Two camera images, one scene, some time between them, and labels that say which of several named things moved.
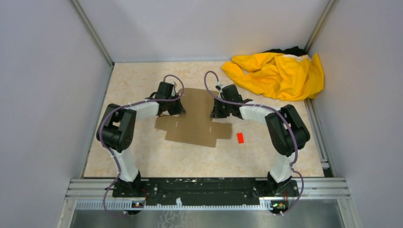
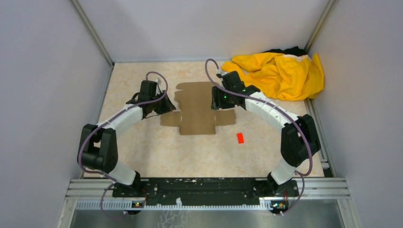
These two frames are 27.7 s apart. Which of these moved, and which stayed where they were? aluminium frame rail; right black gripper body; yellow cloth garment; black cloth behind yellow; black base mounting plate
Moved: right black gripper body
Stayed: yellow cloth garment; black cloth behind yellow; aluminium frame rail; black base mounting plate
